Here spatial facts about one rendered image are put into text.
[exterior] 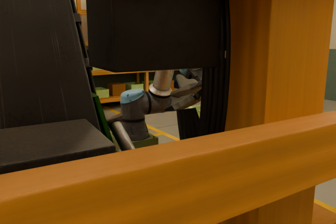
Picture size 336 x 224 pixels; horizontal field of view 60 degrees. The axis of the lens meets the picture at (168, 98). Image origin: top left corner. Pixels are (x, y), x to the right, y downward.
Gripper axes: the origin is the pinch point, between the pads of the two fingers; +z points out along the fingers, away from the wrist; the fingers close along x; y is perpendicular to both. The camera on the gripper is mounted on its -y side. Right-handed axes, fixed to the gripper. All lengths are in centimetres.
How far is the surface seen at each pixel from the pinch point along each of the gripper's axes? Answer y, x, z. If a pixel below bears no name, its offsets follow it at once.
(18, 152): -7.7, 22.8, 35.2
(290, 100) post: -20.4, 30.4, -1.5
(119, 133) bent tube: -2.3, 1.6, 16.4
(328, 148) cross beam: -28.7, 29.0, -2.4
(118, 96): 271, -469, -133
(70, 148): -10.2, 22.9, 28.9
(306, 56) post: -16.4, 34.3, -6.1
